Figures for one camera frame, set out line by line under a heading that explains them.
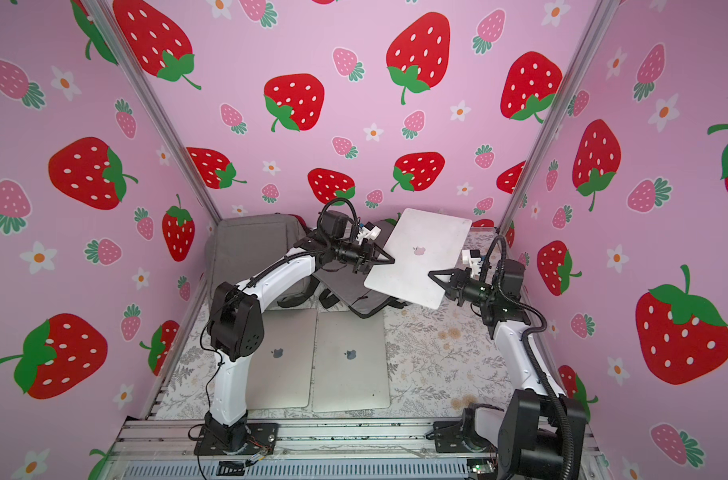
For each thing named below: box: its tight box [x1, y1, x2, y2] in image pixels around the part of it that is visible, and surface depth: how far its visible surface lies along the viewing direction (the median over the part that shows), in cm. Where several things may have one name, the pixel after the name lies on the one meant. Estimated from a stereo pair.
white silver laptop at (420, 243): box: [364, 208, 472, 309], surface depth 81 cm
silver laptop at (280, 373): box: [247, 309, 317, 410], surface depth 88 cm
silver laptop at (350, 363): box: [312, 311, 390, 413], surface depth 89 cm
